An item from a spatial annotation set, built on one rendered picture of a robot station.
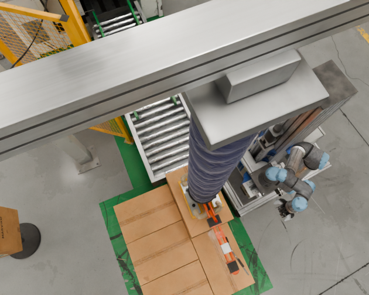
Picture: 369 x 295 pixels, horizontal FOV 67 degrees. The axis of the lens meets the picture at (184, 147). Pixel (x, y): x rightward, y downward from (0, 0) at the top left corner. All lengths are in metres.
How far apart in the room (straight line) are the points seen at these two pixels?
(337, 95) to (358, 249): 2.48
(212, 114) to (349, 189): 3.50
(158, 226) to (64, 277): 1.32
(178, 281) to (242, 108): 2.42
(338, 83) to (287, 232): 2.18
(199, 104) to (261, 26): 0.21
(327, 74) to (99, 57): 1.55
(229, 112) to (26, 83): 0.39
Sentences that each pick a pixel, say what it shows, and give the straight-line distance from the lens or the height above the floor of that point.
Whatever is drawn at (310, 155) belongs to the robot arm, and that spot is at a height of 1.65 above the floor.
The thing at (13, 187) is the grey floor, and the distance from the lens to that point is 4.09.
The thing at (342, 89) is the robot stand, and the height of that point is 2.03.
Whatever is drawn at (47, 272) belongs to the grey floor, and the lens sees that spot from 3.78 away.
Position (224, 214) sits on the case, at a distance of 2.53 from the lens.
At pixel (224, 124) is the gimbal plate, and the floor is 2.87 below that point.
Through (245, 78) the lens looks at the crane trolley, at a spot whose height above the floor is 2.96.
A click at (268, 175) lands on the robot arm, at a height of 1.26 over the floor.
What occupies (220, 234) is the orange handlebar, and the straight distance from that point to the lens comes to 2.26.
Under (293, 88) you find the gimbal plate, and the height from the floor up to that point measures 2.88.
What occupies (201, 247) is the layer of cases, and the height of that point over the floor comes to 0.54.
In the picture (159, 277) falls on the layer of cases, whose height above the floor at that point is 0.53.
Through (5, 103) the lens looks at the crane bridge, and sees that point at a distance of 0.52.
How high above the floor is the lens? 3.44
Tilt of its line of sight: 71 degrees down
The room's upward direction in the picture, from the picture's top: straight up
